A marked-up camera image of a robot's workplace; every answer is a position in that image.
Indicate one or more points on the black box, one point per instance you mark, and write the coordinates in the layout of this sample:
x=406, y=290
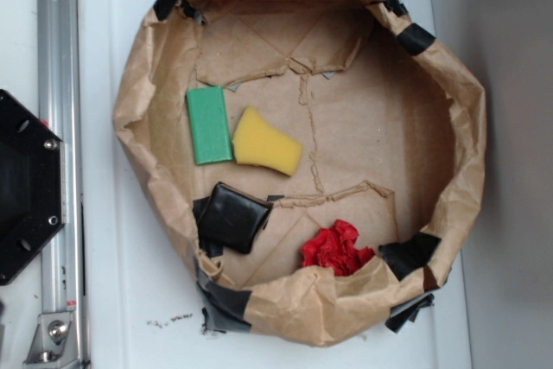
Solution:
x=231, y=219

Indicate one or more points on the yellow sponge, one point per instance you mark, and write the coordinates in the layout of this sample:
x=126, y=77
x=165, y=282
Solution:
x=257, y=143

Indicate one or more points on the green rectangular block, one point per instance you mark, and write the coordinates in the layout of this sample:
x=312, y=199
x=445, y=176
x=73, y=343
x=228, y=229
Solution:
x=209, y=125

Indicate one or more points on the red crumpled paper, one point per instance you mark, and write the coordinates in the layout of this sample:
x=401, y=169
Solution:
x=334, y=248

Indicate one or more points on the brown paper bag bin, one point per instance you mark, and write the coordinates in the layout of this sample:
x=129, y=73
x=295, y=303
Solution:
x=393, y=134

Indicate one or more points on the aluminium extrusion rail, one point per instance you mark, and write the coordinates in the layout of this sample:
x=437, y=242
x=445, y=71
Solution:
x=63, y=279

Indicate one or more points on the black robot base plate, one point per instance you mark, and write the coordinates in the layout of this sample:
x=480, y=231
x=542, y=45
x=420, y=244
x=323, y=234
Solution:
x=31, y=187

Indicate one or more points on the metal corner bracket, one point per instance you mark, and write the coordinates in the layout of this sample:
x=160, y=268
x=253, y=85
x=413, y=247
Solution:
x=55, y=342

